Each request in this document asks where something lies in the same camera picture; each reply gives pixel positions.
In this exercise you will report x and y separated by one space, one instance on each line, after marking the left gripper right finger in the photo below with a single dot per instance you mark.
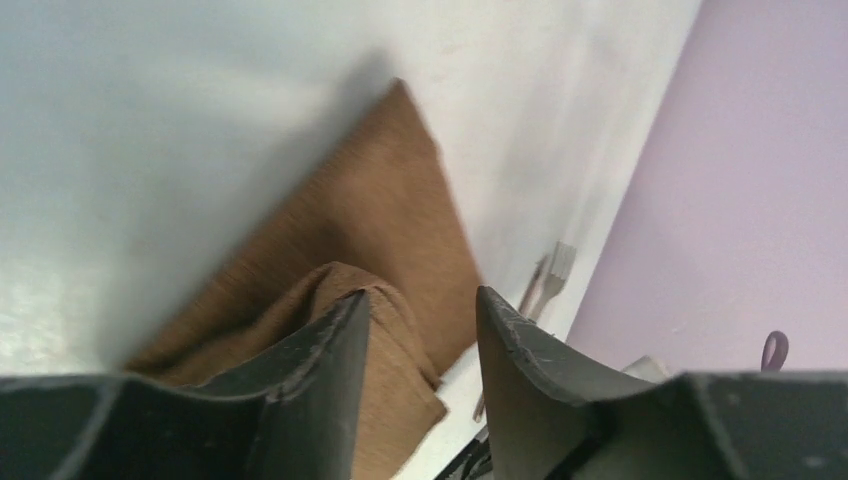
554 413

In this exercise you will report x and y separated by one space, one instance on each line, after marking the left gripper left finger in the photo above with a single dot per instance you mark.
290 412

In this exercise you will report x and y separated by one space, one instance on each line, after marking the brown cloth napkin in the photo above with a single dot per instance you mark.
376 216

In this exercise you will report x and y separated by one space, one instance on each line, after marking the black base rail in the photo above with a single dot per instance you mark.
473 462

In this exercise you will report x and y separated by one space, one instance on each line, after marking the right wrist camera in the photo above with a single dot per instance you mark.
648 369

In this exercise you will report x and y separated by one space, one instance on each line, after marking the silver fork green handle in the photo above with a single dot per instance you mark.
557 272

